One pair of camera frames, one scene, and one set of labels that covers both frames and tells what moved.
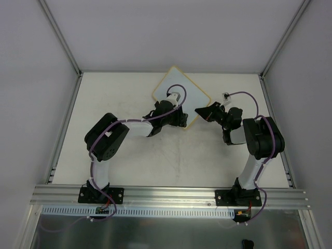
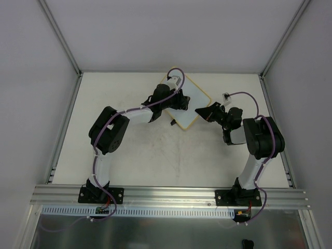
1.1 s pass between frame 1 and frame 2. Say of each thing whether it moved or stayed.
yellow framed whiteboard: stayed
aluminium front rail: stayed
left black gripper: moved
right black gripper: stayed
